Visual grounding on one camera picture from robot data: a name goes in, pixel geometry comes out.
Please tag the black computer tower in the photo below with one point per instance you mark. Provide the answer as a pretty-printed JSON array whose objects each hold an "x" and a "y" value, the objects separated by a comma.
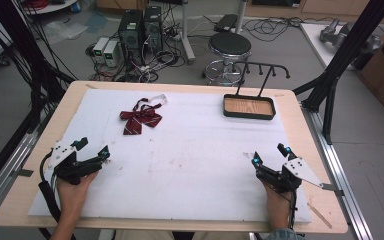
[
  {"x": 130, "y": 35},
  {"x": 152, "y": 28}
]

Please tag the grey robot part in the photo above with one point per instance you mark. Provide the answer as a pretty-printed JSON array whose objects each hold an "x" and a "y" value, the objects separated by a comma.
[{"x": 343, "y": 33}]

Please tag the black hook rack with tray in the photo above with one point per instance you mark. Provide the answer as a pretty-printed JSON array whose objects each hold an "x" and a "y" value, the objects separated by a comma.
[{"x": 248, "y": 106}]

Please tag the black round stool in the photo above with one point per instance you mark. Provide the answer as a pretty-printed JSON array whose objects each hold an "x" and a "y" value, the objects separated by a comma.
[{"x": 230, "y": 45}]

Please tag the thin wooden stick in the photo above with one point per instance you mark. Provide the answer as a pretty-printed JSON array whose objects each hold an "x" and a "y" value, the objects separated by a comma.
[{"x": 320, "y": 216}]

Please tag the white side table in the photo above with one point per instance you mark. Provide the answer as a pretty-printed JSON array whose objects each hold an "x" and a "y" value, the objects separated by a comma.
[{"x": 316, "y": 43}]

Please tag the black metal frame post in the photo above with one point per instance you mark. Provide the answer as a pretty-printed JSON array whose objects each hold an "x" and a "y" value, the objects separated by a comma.
[
  {"x": 23, "y": 53},
  {"x": 343, "y": 53}
]

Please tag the person's right hand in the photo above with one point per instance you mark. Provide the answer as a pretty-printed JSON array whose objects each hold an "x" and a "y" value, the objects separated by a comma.
[{"x": 278, "y": 208}]

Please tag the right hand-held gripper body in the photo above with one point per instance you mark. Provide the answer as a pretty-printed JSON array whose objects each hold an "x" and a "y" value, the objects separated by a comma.
[{"x": 288, "y": 175}]

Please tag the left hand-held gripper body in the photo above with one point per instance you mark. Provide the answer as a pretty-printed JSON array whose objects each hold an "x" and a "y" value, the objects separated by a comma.
[{"x": 65, "y": 163}]

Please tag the person's left hand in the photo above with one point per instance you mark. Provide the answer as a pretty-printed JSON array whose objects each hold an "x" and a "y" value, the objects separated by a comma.
[{"x": 71, "y": 196}]

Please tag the grey desk leg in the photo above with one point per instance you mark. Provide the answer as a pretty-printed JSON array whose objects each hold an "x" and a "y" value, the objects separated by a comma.
[{"x": 186, "y": 36}]

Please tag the grey tape piece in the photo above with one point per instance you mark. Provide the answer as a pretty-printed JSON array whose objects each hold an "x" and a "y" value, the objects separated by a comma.
[
  {"x": 333, "y": 188},
  {"x": 25, "y": 172}
]

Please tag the black flat case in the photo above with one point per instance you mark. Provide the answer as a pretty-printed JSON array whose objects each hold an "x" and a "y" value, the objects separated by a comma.
[{"x": 226, "y": 22}]

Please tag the white power supply unit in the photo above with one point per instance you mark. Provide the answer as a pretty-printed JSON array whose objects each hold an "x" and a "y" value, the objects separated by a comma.
[
  {"x": 100, "y": 48},
  {"x": 111, "y": 53}
]

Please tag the white foam mat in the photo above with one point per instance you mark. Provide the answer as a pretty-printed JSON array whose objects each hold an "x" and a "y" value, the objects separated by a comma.
[{"x": 186, "y": 166}]

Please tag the red striped bow tie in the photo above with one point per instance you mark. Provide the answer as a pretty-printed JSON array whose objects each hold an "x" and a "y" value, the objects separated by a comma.
[{"x": 141, "y": 116}]

